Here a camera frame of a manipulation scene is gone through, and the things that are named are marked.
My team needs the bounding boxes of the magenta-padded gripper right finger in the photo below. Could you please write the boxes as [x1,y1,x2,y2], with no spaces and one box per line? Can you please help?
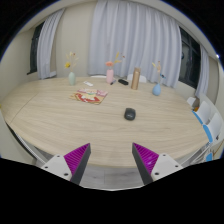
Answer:
[132,142,184,186]

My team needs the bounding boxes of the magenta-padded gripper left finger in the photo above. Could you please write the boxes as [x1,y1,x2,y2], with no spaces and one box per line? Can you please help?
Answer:
[41,143,92,186]

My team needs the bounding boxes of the black computer mouse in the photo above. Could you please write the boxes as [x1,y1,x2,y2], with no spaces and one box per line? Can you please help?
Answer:
[123,107,137,121]

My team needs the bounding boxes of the colourful cartoon print mouse pad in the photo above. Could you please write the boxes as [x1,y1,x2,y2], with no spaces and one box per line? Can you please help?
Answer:
[69,88,109,106]

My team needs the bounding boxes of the white and blue chairs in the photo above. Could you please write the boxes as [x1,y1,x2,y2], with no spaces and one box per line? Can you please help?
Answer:
[186,95,224,163]

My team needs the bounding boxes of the blue vase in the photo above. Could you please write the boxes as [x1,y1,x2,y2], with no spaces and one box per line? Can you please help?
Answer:
[152,83,163,97]

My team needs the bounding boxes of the pale green vase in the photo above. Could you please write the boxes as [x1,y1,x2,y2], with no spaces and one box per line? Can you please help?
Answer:
[68,71,77,86]

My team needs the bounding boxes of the bronze thermos bottle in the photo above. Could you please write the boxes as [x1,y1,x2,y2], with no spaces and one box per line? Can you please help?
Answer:
[130,67,142,91]

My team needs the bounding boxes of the black rectangular case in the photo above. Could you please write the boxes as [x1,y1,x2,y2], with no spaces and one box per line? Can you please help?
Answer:
[117,78,130,86]

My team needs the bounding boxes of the dried flowers with blue bird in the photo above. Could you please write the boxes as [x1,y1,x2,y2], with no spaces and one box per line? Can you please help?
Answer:
[151,60,167,85]

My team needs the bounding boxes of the narrow white curtain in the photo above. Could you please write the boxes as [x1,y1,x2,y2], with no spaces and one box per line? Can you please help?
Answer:
[36,8,66,80]
[194,44,211,99]

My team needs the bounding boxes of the yellow dried flowers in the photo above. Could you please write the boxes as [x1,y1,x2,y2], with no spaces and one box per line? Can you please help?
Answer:
[64,51,80,73]

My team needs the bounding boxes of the dark window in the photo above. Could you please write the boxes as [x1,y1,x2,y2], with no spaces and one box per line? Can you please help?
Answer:
[27,21,45,75]
[178,26,202,89]

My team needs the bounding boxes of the orange pink dried flowers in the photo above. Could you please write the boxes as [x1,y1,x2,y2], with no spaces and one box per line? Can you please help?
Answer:
[104,51,126,70]

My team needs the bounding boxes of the wide white curtain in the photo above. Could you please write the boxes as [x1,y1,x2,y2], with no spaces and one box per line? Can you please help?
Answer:
[87,0,183,89]

